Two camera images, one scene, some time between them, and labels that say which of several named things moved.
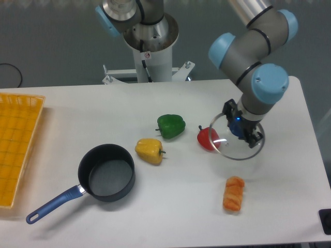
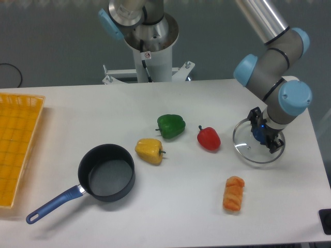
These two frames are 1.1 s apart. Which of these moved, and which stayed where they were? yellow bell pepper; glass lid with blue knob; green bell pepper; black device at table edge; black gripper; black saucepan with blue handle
Moved: black gripper; glass lid with blue knob
Stayed: black saucepan with blue handle; black device at table edge; green bell pepper; yellow bell pepper
